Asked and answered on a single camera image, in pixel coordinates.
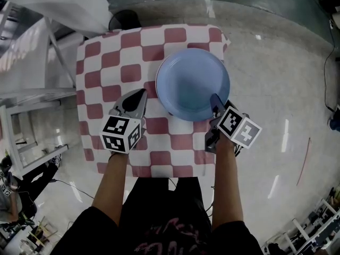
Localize person's black printed shirt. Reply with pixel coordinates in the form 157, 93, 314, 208
50, 206, 264, 255

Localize person's left forearm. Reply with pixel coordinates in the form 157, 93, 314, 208
91, 151, 131, 227

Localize white equipment rack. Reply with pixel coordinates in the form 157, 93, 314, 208
265, 198, 340, 255

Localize black waste bin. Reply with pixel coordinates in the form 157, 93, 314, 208
108, 9, 141, 30

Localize blue big plate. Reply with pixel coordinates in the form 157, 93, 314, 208
155, 48, 231, 122

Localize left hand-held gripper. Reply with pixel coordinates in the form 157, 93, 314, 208
99, 88, 148, 154

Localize person's right forearm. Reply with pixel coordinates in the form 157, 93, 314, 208
211, 134, 245, 232

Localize red white checkered tablecloth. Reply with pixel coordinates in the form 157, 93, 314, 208
75, 24, 231, 179

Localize small white table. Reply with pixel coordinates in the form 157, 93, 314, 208
0, 99, 69, 176

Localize black adapter cable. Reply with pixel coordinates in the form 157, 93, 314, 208
49, 178, 96, 199

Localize white square pillar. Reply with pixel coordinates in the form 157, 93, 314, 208
0, 0, 115, 36

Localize person's black trousers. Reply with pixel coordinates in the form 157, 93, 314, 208
127, 176, 210, 217

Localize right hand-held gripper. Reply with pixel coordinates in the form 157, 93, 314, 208
204, 93, 263, 156

